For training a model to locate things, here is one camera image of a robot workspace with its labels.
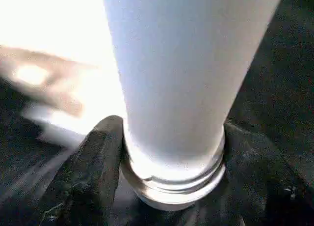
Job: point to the white plastic table leg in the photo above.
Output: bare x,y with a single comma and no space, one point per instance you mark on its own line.
186,64

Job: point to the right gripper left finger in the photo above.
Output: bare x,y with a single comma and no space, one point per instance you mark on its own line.
83,182

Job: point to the white plastic table top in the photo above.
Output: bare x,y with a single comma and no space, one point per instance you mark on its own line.
59,29

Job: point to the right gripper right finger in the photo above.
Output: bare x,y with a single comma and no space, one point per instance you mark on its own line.
265,182

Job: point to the black work mat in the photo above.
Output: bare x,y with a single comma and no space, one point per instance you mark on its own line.
284,88

